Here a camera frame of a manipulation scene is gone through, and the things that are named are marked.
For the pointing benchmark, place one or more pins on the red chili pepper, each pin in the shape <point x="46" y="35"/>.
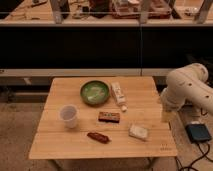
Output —
<point x="99" y="137"/>

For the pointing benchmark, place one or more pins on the white wrapped packet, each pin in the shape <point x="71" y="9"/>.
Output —
<point x="138" y="132"/>

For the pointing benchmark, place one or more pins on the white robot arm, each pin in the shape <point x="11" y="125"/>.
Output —
<point x="186" y="83"/>

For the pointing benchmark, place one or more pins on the wooden table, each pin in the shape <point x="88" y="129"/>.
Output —
<point x="53" y="140"/>

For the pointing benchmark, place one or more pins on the green ceramic bowl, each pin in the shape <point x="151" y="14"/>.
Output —
<point x="94" y="92"/>

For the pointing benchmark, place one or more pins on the brown chocolate bar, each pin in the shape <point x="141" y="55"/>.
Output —
<point x="109" y="117"/>

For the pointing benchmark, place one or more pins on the long black bench shelf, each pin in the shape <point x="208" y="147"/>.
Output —
<point x="45" y="49"/>

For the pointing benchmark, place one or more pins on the black pedal box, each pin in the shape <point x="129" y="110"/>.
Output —
<point x="198" y="133"/>

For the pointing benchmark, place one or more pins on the white tube bottle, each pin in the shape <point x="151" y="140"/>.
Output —
<point x="119" y="96"/>

